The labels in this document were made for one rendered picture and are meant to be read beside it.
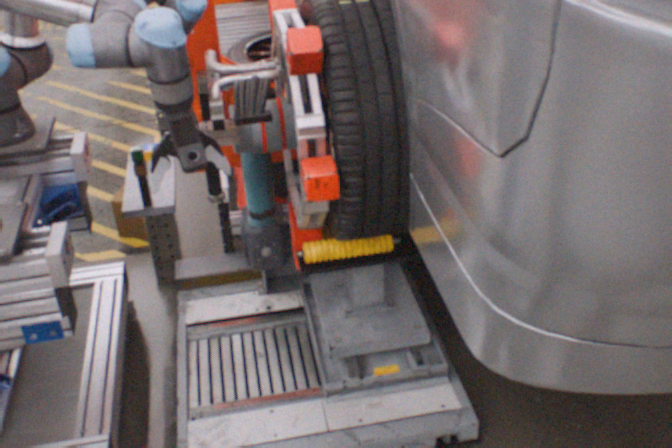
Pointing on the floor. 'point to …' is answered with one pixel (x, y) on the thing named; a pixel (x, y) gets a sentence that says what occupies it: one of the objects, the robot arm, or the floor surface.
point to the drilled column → (163, 245)
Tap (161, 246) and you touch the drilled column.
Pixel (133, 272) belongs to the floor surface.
